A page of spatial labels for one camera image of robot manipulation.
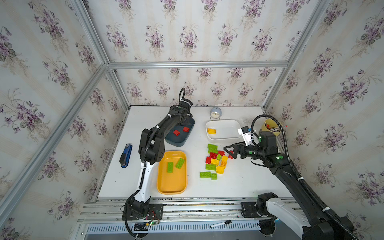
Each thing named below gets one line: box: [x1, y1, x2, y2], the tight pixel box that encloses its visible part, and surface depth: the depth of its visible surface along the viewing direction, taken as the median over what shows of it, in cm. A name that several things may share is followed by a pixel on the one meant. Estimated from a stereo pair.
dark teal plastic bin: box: [165, 118, 195, 147], surface depth 104 cm
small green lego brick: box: [211, 172, 218, 180], surface depth 86 cm
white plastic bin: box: [205, 119, 243, 144], surface depth 106 cm
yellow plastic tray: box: [157, 150, 188, 195], surface depth 87 cm
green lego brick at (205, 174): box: [200, 171, 211, 178], surface depth 87 cm
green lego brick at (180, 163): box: [175, 158, 185, 170], surface depth 92 cm
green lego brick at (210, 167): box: [205, 164, 217, 171], surface depth 90 cm
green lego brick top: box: [207, 143, 219, 154], surface depth 98 cm
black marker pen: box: [210, 219, 232, 228], surface depth 72 cm
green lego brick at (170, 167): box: [167, 162, 174, 173], surface depth 90 cm
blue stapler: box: [119, 143, 133, 168], surface depth 90 cm
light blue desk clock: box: [210, 107, 222, 121], surface depth 112 cm
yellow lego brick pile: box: [216, 166, 225, 175], surface depth 88 cm
